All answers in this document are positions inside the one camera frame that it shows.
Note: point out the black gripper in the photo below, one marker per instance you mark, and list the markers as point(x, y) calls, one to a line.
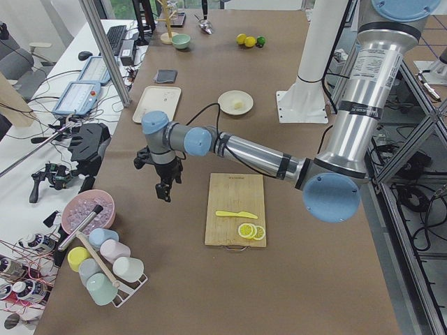
point(168, 169)

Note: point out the cream round plate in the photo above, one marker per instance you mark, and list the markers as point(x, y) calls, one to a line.
point(225, 101)

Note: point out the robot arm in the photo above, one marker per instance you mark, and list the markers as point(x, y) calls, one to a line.
point(329, 182)
point(204, 5)

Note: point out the cream rabbit tray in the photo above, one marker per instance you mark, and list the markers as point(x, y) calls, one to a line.
point(154, 98)

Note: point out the yellow plastic knife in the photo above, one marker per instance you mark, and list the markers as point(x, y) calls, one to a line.
point(240, 214)

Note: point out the bamboo cutting board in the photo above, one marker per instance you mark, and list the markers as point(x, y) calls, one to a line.
point(234, 192)

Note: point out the metal rod black tip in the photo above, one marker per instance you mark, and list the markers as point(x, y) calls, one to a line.
point(84, 223)

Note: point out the pink cup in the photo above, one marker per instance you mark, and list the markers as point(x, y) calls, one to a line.
point(111, 250)

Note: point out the blue cup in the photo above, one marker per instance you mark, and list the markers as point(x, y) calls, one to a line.
point(99, 235)

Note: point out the white cup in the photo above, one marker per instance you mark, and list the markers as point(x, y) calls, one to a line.
point(129, 269)

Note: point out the pink bowl of ice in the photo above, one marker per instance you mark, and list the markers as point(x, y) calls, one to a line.
point(82, 205)

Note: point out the front lemon slice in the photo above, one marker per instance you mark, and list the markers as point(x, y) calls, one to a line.
point(247, 230)

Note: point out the lemon slice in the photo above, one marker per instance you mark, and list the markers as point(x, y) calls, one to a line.
point(260, 233)
point(247, 230)

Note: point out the back lemon slice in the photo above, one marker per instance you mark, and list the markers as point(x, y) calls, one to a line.
point(260, 233)

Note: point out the grey cup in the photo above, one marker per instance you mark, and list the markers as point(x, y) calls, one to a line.
point(87, 269)

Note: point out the yellow cup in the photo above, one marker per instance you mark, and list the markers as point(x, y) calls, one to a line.
point(76, 256)

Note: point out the grey folded cloth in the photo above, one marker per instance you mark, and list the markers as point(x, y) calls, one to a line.
point(165, 76)

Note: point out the mint green cup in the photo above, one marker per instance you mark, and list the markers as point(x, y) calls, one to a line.
point(101, 289)

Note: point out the near blue teach pendant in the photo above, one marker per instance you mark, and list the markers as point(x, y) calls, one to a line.
point(78, 98)

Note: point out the blue teach pendant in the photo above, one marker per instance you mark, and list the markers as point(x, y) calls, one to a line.
point(78, 98)
point(96, 70)

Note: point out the far blue teach pendant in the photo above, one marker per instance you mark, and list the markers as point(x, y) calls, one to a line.
point(96, 70)

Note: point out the mint green bowl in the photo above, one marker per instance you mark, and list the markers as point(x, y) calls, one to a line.
point(181, 41)

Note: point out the wooden mug tree stand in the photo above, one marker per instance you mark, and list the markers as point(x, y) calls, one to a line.
point(166, 38)

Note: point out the black computer mouse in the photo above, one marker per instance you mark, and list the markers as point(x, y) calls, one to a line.
point(84, 55)

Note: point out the black keyboard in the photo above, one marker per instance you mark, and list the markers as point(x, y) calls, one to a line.
point(115, 36)

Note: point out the left yellow lemon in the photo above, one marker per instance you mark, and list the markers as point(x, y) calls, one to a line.
point(240, 39)

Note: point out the yellow lemon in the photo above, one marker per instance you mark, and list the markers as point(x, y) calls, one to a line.
point(250, 41)
point(240, 39)

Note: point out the metal scoop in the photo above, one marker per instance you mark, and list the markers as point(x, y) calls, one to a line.
point(205, 25)

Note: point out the right yellow lemon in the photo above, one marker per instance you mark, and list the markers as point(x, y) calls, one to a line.
point(250, 41)

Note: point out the grey office chair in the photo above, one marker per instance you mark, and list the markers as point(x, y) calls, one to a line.
point(26, 67)

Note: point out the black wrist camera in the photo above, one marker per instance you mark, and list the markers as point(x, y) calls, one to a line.
point(143, 157)

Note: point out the white wire cup rack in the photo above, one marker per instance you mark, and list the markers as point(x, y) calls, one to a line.
point(126, 290)

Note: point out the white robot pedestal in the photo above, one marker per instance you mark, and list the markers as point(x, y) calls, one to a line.
point(304, 101)

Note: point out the aluminium frame post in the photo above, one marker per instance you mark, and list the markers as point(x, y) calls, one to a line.
point(95, 24)

